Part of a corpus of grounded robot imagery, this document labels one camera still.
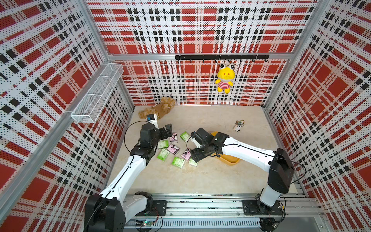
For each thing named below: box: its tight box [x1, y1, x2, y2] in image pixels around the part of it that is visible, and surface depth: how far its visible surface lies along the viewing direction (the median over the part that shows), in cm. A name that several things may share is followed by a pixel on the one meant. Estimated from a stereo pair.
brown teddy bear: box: [137, 97, 177, 121], surface depth 109 cm
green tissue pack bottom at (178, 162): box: [171, 156, 186, 169], surface depth 90 cm
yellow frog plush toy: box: [214, 63, 236, 94], surface depth 95 cm
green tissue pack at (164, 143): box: [157, 137, 171, 149], surface depth 98 cm
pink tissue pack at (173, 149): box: [167, 144, 181, 156], surface depth 95 cm
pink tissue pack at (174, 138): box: [170, 132, 178, 144], surface depth 100 cm
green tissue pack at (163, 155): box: [156, 148, 171, 162], surface depth 93 cm
